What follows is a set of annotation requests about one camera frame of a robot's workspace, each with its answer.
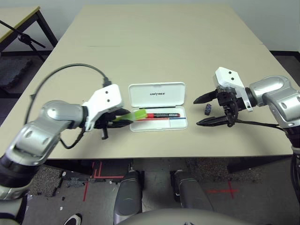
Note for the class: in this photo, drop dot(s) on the red black marker pen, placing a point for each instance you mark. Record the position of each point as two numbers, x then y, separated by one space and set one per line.
161 115

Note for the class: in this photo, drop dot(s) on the grey robot left leg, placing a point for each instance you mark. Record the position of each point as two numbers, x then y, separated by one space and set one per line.
129 192

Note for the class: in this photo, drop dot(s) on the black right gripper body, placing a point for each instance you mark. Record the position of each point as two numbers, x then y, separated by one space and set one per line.
229 103

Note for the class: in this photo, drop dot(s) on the white robot foot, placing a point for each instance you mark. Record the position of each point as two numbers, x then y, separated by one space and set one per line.
73 219

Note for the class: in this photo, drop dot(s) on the black table base bar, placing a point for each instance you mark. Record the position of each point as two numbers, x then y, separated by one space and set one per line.
70 167
257 164

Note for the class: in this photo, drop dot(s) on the small dark printed eraser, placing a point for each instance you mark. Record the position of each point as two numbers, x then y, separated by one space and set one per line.
207 109

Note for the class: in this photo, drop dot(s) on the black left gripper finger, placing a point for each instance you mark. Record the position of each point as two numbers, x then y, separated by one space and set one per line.
119 125
119 112

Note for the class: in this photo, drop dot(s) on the grey robot leg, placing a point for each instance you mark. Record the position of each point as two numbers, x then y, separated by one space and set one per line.
129 192
189 192

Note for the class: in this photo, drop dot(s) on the side table with black frame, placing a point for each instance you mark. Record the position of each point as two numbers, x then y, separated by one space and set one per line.
18 16

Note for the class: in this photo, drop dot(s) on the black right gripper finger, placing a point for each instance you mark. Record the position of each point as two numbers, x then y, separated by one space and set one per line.
215 120
208 97

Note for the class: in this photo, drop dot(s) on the white plastic pencil case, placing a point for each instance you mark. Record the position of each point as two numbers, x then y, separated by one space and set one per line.
157 93

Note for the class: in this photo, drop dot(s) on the grey robot right leg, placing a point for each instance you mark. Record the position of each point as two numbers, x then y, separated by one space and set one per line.
189 192

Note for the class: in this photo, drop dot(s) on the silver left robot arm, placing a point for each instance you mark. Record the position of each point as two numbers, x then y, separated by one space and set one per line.
54 112

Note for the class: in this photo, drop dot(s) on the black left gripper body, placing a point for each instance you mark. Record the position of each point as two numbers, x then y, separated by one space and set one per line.
103 122

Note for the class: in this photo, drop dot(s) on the grey robot torso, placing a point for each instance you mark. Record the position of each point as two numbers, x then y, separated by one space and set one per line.
182 219

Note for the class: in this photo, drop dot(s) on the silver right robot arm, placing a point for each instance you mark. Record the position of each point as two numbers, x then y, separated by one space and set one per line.
274 84

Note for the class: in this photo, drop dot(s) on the black tripod stand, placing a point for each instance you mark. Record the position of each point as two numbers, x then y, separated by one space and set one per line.
23 37

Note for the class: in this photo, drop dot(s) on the dark foam floor mat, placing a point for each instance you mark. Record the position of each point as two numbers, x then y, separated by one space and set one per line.
11 72

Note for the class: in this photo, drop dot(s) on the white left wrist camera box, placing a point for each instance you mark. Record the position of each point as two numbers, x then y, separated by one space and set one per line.
105 96

